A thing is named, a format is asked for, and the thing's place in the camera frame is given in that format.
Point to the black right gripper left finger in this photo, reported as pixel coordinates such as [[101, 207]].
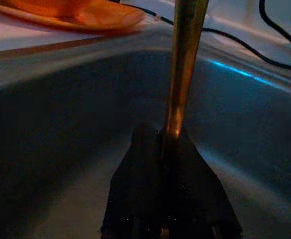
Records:
[[135, 186]]

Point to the stainless steel sink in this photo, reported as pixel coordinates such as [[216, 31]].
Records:
[[60, 124]]

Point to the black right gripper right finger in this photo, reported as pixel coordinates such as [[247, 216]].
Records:
[[192, 199]]

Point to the orange plastic plate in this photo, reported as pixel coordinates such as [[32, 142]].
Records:
[[98, 23]]

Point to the orange plastic bowl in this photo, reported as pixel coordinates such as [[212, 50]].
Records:
[[60, 7]]

